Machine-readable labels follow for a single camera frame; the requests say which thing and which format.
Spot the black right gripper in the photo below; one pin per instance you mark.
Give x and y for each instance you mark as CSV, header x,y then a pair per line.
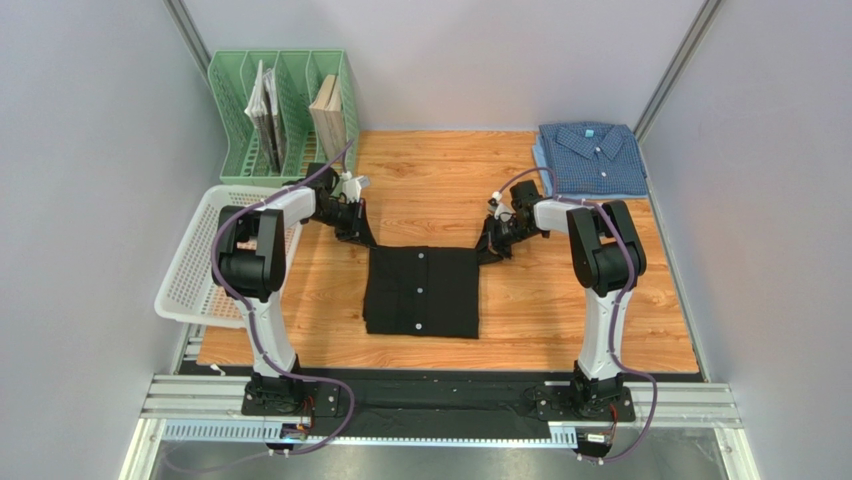
x,y
500,238

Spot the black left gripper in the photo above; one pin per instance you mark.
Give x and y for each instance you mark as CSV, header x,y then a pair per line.
x,y
358,228

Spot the black long sleeve shirt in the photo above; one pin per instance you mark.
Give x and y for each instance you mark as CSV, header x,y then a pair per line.
x,y
422,291

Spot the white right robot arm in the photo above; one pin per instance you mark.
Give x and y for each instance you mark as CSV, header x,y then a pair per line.
x,y
607,259

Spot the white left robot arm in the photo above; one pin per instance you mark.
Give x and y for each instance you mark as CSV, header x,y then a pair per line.
x,y
276,376

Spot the folded light blue shirt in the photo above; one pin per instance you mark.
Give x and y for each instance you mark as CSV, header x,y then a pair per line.
x,y
540,161

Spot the tan books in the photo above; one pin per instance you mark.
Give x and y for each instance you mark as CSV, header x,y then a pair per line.
x,y
328,116

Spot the folded blue checkered shirt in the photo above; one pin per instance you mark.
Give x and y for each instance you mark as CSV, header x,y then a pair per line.
x,y
593,159

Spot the grey magazines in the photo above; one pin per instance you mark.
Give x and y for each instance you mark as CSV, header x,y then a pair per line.
x,y
264,112

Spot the green file organizer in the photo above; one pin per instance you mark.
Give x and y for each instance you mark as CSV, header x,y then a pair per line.
x,y
299,74

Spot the white plastic basket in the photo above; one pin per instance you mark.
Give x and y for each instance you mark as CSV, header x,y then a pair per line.
x,y
186,259

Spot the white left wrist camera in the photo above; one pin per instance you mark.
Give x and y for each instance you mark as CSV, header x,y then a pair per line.
x,y
353,186

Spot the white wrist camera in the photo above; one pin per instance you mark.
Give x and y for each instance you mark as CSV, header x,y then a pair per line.
x,y
353,186
499,210

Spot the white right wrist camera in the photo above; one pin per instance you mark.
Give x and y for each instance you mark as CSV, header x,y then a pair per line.
x,y
499,210

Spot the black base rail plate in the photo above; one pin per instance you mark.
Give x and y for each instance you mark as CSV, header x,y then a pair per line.
x,y
436,404

